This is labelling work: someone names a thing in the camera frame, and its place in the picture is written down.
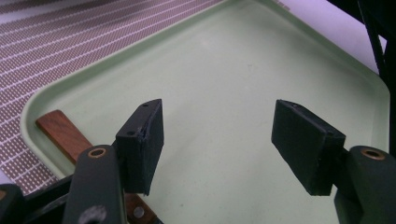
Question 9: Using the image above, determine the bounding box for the green plastic tray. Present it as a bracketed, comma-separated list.
[20, 0, 391, 224]

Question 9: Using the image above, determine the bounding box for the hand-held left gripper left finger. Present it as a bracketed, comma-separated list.
[115, 98, 165, 196]

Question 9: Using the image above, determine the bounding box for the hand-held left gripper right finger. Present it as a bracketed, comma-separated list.
[271, 99, 347, 197]

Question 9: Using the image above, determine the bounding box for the striped brown placemat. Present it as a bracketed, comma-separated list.
[0, 0, 225, 195]

